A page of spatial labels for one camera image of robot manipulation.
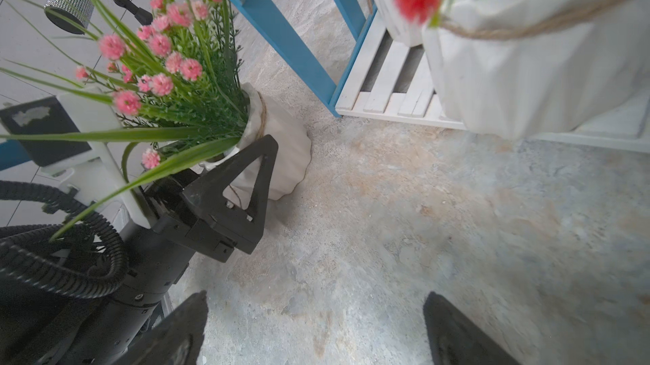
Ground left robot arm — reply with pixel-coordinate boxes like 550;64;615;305
1;136;279;364

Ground pink flower pot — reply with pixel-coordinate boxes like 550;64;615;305
0;0;313;241

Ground blue white wooden rack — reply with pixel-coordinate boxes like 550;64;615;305
0;0;650;172

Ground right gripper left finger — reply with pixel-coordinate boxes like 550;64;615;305
115;291;208;365

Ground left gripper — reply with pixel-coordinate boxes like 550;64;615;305
145;135;279;263

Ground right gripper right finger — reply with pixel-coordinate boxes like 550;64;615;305
423;292;520;365

